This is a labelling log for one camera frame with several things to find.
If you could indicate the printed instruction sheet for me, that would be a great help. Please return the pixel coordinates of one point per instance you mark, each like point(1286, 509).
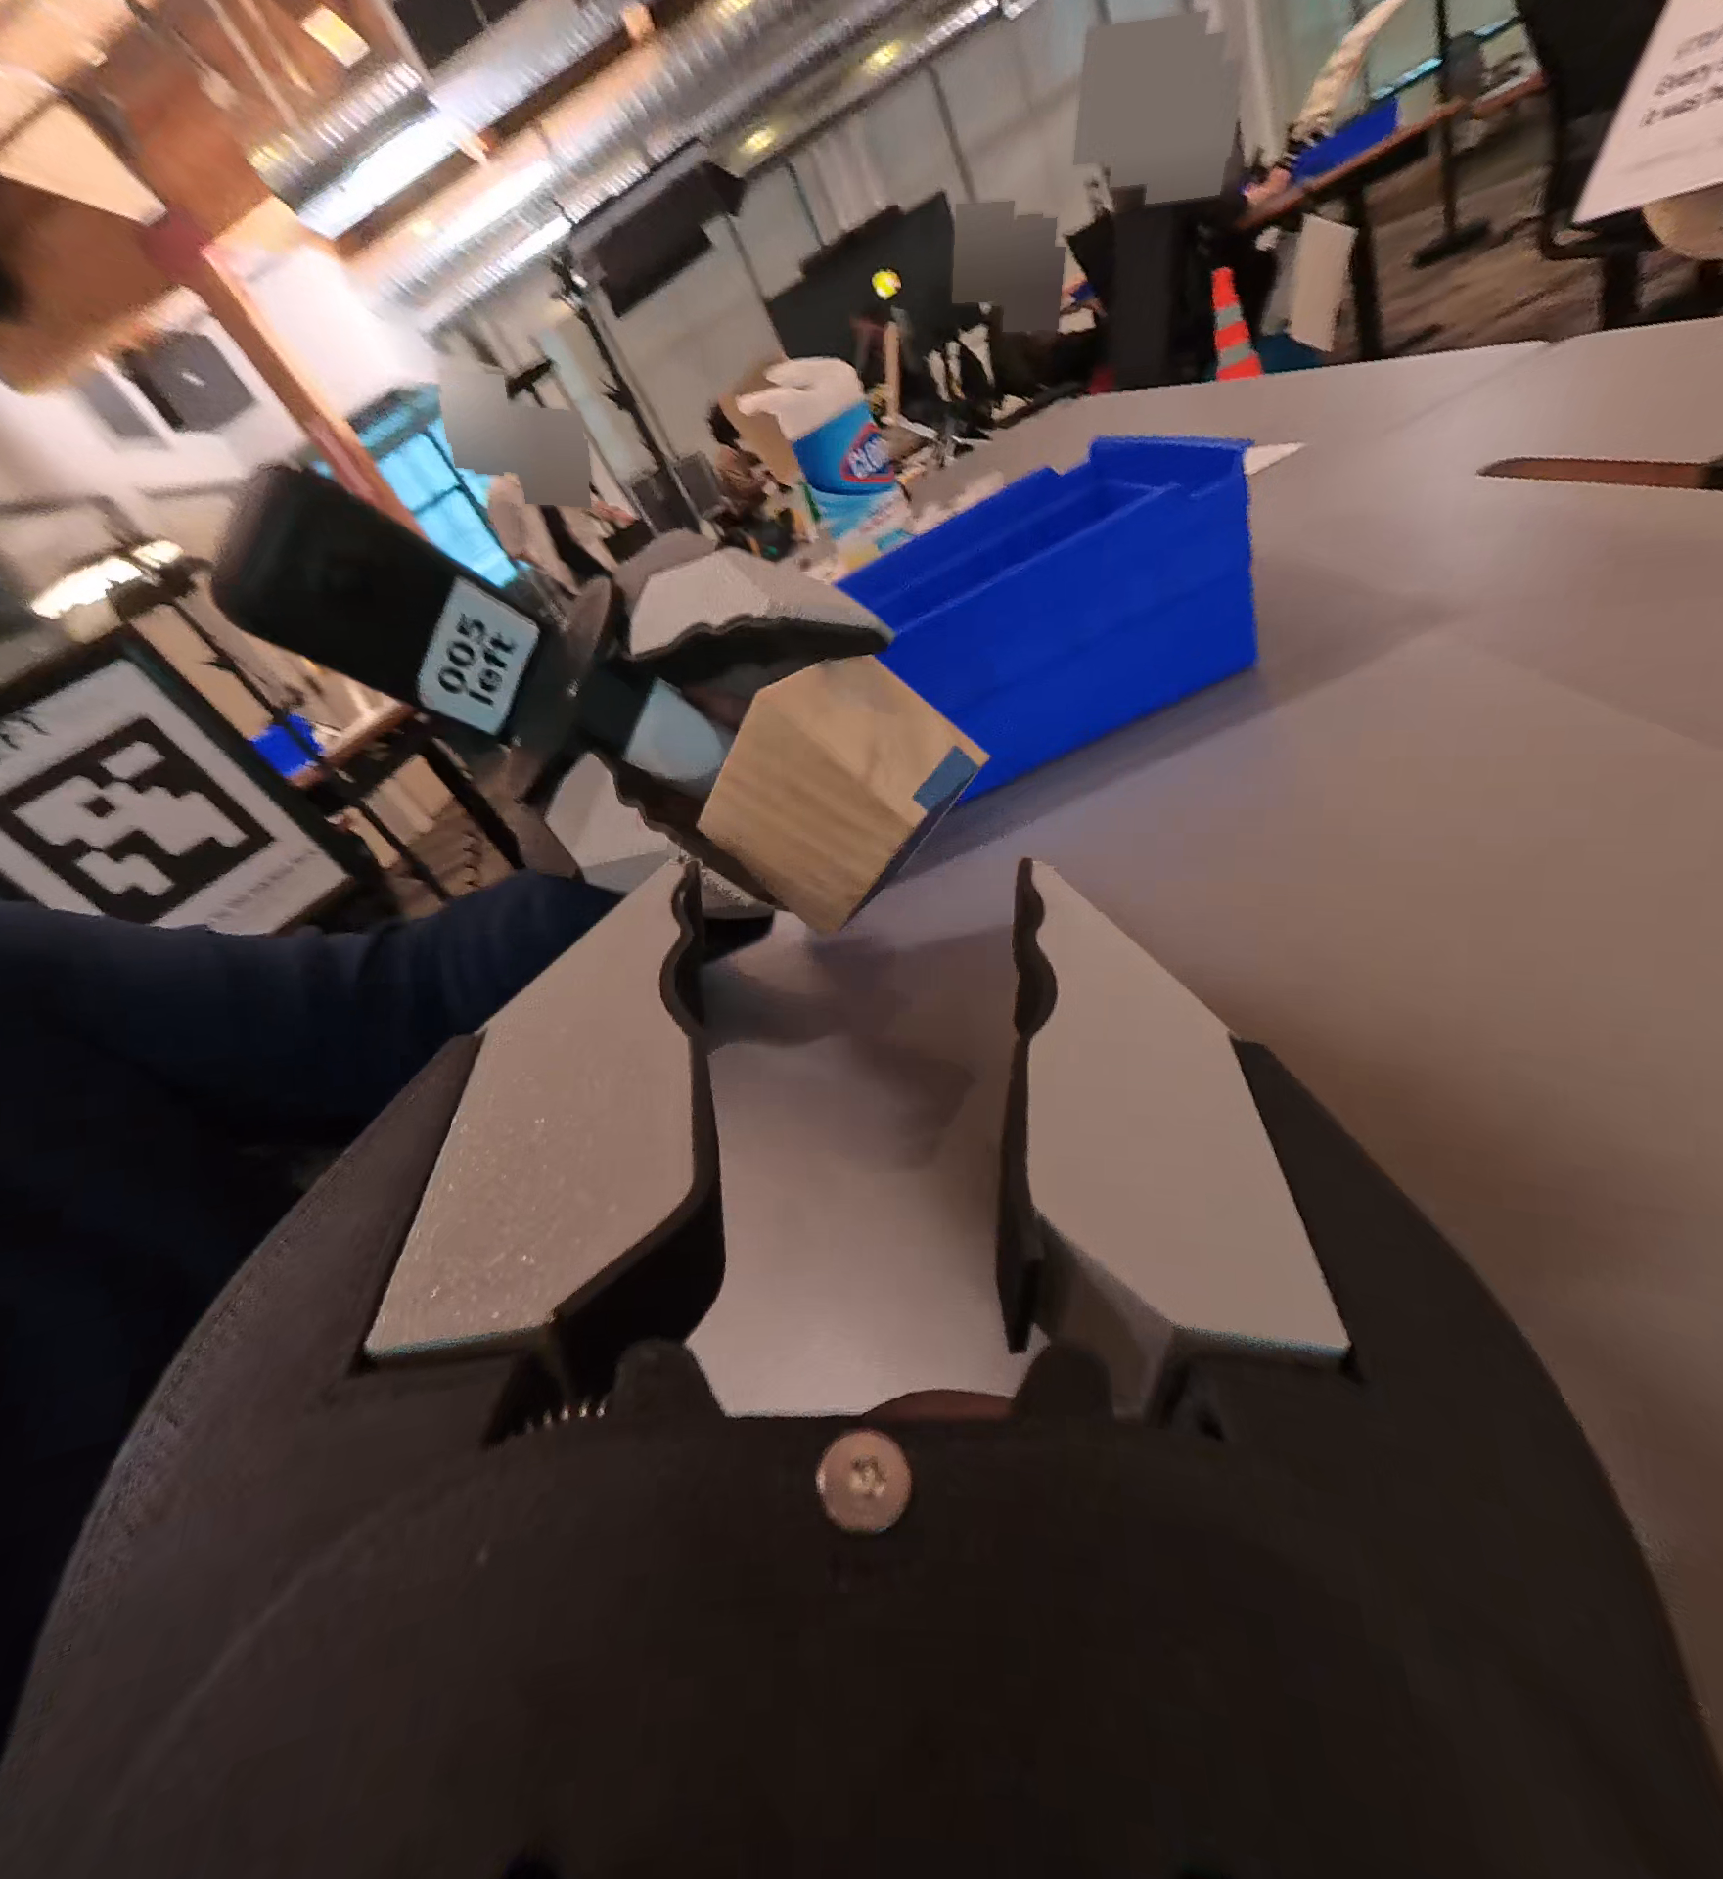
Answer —
point(1699, 103)

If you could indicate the brown cardboard box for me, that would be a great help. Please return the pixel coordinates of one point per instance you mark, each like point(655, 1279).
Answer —
point(751, 440)

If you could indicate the white paper sheet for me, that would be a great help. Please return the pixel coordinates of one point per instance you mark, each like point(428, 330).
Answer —
point(1270, 456)

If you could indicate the blue plastic bin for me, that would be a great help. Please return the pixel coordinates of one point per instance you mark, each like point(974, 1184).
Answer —
point(1097, 632)

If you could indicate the orange traffic cone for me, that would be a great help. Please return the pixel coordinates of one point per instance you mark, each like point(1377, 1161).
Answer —
point(1237, 338)

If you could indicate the wooden cube with blue stripe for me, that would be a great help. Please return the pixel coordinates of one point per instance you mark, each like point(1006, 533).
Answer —
point(818, 792)

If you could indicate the black wall speaker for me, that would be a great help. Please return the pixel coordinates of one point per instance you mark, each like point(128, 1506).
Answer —
point(195, 379)

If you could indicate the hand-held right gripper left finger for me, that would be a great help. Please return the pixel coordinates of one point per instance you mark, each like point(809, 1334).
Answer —
point(554, 1175)

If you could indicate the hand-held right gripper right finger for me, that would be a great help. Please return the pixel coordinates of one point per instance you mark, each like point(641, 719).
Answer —
point(1170, 1175)

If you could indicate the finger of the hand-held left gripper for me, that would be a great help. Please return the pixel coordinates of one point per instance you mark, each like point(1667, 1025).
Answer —
point(670, 764)
point(730, 616)

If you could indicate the black white marker tag board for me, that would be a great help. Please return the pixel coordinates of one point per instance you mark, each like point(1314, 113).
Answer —
point(114, 807)

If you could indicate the white blue wipes canister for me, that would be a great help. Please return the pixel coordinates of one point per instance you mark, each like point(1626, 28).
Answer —
point(854, 470)

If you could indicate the black studio light on stand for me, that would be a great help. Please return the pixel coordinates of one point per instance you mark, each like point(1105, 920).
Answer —
point(657, 219)

